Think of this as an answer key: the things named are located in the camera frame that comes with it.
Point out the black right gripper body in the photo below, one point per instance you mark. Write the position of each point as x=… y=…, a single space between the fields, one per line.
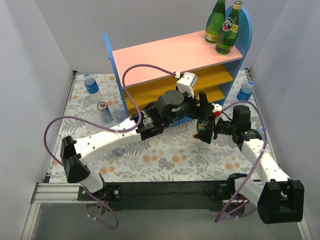
x=215 y=128

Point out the water bottle right rear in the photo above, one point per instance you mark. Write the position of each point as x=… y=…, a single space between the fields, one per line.
x=245 y=92

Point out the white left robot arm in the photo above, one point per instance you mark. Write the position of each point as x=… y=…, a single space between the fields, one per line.
x=76 y=154

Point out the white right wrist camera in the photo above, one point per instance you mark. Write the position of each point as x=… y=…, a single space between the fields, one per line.
x=217 y=109

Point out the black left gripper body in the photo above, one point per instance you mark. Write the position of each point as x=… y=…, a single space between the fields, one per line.
x=200 y=107

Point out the red bull can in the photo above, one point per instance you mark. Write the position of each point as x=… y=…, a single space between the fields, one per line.
x=105 y=111

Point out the water bottle far left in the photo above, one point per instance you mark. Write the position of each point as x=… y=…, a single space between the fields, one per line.
x=92 y=88

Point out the green Perrier bottle red label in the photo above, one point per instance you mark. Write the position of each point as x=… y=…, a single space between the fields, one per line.
x=228 y=34

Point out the aluminium frame rail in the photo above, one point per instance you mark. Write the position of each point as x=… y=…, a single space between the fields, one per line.
x=48 y=193

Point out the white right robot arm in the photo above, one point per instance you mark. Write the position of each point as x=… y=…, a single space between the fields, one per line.
x=278 y=198

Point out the water bottle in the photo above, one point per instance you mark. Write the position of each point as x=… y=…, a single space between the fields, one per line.
x=245 y=92
x=262 y=129
x=92 y=88

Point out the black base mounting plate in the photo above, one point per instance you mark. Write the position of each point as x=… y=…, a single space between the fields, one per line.
x=167 y=195

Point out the blue wooden shelf unit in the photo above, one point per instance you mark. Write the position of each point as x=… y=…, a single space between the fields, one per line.
x=184 y=53

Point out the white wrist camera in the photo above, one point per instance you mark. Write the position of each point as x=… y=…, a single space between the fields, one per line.
x=217 y=109
x=186 y=82

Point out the green Perrier bottle yellow label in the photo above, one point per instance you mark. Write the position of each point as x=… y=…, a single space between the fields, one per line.
x=204 y=125

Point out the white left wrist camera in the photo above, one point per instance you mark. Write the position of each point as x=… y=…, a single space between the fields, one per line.
x=186 y=82

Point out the water bottle right front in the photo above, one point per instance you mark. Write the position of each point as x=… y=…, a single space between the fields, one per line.
x=262 y=129

